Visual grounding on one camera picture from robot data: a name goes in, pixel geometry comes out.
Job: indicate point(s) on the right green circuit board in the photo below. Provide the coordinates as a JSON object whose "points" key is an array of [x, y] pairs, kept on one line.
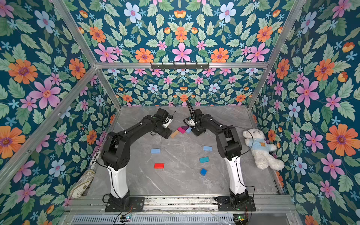
{"points": [[240, 218]]}

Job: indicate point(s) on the green circuit board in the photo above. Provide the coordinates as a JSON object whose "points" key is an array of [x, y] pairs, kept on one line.
{"points": [[240, 218], [125, 218]]}

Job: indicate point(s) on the white teddy bear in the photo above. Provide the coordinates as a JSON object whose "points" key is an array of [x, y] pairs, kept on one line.
{"points": [[261, 151]]}

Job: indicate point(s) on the red rectangular block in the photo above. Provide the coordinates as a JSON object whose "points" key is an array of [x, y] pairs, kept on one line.
{"points": [[159, 165]]}

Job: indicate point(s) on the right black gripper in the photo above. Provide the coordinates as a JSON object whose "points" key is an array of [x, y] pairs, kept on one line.
{"points": [[197, 131]]}

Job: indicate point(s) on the magenta rectangular block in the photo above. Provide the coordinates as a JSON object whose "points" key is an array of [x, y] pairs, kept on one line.
{"points": [[181, 130]]}

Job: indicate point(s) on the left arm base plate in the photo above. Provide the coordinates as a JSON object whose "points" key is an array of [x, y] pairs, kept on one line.
{"points": [[134, 204]]}

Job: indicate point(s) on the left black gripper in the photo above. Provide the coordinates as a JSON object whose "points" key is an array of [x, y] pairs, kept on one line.
{"points": [[167, 133]]}

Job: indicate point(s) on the teal rectangular block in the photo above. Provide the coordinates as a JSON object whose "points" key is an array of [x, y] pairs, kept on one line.
{"points": [[204, 160]]}

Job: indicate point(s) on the rolled patterned cloth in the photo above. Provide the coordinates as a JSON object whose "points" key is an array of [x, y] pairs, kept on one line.
{"points": [[85, 180]]}

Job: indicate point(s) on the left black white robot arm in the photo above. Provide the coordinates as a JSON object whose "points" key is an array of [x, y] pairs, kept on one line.
{"points": [[116, 152]]}

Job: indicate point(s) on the left green circuit board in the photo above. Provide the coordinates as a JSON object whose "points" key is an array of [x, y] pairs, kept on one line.
{"points": [[125, 218]]}

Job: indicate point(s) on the aluminium front rail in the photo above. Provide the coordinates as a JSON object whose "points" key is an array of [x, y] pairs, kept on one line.
{"points": [[265, 204]]}

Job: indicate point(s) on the blue square block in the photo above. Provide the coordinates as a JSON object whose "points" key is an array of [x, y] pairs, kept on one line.
{"points": [[203, 172]]}

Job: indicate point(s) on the light blue block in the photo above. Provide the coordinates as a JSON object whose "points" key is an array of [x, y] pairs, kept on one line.
{"points": [[207, 148], [155, 151], [188, 130]]}

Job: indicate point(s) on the black hook rail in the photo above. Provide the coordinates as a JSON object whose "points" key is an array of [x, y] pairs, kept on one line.
{"points": [[175, 66]]}

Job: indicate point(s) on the natural wood block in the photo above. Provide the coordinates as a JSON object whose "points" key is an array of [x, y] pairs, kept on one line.
{"points": [[174, 134]]}

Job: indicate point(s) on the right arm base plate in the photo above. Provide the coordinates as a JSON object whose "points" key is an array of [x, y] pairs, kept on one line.
{"points": [[224, 205]]}

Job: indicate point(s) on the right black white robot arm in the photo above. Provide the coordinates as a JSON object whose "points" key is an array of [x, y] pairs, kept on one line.
{"points": [[230, 149]]}

